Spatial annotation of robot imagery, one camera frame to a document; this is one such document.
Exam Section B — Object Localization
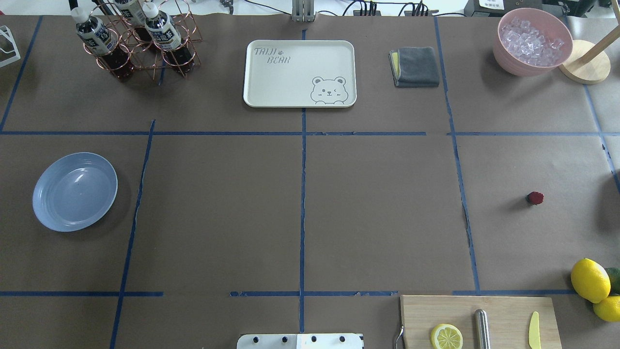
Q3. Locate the wooden cutting board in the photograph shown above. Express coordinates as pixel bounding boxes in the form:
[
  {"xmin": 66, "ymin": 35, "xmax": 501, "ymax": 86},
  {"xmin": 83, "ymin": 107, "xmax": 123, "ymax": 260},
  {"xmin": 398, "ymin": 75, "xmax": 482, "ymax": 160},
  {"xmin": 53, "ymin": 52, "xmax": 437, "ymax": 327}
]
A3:
[{"xmin": 395, "ymin": 295, "xmax": 563, "ymax": 349}]

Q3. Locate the pink bowl of ice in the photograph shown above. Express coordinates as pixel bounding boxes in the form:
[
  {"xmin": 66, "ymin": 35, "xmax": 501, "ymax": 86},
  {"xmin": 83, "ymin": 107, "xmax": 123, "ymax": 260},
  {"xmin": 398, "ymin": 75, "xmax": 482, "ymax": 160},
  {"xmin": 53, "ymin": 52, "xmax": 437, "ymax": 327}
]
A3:
[{"xmin": 493, "ymin": 7, "xmax": 573, "ymax": 77}]

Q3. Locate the white wire frame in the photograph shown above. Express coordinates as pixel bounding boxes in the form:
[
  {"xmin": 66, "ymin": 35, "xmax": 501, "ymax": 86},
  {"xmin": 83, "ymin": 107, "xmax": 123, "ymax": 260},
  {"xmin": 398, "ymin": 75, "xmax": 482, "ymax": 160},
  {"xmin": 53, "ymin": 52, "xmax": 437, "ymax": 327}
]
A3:
[{"xmin": 0, "ymin": 26, "xmax": 21, "ymax": 67}]

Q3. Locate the lemon half slice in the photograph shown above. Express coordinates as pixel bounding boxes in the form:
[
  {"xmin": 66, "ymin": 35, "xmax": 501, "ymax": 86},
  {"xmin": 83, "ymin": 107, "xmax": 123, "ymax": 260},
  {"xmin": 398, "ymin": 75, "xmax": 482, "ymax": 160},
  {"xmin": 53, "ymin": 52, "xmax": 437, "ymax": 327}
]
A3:
[{"xmin": 430, "ymin": 323, "xmax": 464, "ymax": 349}]

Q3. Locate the copper wire bottle rack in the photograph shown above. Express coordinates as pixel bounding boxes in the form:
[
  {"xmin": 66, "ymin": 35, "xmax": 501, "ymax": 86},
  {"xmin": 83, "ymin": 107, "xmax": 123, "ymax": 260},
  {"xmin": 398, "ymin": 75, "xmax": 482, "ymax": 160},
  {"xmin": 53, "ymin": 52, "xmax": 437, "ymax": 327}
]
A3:
[{"xmin": 82, "ymin": 0, "xmax": 203, "ymax": 83}]

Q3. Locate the yellow plastic knife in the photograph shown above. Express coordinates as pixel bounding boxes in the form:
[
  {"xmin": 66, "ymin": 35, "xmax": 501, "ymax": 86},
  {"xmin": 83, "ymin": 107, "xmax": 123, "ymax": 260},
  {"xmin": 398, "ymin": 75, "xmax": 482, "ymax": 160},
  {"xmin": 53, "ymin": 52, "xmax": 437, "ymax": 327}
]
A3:
[{"xmin": 528, "ymin": 311, "xmax": 541, "ymax": 349}]

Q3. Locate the wooden round stand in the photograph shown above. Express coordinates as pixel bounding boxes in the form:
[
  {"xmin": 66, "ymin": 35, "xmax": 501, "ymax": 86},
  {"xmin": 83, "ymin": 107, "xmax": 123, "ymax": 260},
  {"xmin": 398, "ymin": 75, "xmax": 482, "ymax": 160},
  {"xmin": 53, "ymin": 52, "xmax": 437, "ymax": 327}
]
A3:
[{"xmin": 559, "ymin": 26, "xmax": 620, "ymax": 84}]

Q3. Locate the red strawberry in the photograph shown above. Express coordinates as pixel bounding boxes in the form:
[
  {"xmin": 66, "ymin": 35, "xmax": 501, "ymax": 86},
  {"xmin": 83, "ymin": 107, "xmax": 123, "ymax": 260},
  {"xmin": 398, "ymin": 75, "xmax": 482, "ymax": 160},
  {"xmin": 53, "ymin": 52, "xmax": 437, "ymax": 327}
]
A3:
[{"xmin": 526, "ymin": 191, "xmax": 544, "ymax": 206}]

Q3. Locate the cream bear tray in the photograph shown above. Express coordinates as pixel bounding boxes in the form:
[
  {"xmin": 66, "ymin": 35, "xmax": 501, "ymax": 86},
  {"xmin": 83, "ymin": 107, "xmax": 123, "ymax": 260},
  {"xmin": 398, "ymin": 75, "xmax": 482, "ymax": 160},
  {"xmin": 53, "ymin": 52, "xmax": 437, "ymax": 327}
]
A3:
[{"xmin": 243, "ymin": 40, "xmax": 357, "ymax": 108}]

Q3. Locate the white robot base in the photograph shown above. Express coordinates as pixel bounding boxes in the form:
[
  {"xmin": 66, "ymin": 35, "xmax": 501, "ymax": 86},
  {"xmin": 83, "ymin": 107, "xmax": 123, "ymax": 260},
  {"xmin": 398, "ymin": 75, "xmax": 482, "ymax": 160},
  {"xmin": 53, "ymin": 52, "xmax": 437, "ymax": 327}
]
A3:
[{"xmin": 236, "ymin": 333, "xmax": 365, "ymax": 349}]

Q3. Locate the whole yellow lemon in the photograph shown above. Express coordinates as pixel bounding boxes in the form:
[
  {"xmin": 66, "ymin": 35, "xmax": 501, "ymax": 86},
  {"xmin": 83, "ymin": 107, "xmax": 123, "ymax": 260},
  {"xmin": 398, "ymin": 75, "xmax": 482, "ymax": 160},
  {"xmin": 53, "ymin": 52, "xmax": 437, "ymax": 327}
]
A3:
[
  {"xmin": 571, "ymin": 258, "xmax": 611, "ymax": 303},
  {"xmin": 593, "ymin": 295, "xmax": 620, "ymax": 322}
]

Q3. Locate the blue round plate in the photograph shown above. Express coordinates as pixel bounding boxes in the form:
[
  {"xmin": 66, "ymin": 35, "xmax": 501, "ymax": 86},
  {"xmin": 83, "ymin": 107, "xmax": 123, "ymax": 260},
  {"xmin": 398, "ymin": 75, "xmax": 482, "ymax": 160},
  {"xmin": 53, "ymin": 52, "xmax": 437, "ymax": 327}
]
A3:
[{"xmin": 32, "ymin": 152, "xmax": 118, "ymax": 232}]

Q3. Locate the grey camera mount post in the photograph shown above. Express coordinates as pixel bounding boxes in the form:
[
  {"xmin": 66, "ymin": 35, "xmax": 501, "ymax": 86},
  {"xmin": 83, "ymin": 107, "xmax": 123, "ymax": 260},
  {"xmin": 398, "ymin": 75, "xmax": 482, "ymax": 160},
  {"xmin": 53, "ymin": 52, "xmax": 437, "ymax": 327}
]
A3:
[{"xmin": 292, "ymin": 0, "xmax": 316, "ymax": 22}]

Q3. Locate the steel muddler black tip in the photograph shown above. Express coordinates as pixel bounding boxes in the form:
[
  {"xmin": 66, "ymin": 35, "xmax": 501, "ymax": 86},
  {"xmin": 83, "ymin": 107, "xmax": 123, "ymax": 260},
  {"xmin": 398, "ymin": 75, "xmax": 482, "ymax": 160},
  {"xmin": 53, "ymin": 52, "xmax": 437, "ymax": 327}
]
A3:
[{"xmin": 474, "ymin": 309, "xmax": 491, "ymax": 349}]

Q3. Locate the tea bottle white cap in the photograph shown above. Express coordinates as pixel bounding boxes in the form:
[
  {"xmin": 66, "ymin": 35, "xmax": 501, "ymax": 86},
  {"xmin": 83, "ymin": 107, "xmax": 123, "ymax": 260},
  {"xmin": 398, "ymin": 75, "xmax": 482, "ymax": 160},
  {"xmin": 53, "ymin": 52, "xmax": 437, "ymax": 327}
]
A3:
[
  {"xmin": 70, "ymin": 7, "xmax": 134, "ymax": 81},
  {"xmin": 113, "ymin": 0, "xmax": 152, "ymax": 42},
  {"xmin": 142, "ymin": 2, "xmax": 194, "ymax": 75}
]

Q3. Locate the grey folded cloth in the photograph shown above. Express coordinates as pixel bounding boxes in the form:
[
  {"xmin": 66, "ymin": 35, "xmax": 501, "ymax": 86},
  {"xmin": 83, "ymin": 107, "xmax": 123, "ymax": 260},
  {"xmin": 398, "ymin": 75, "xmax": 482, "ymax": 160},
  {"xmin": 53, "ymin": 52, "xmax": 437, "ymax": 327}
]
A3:
[{"xmin": 389, "ymin": 47, "xmax": 440, "ymax": 88}]

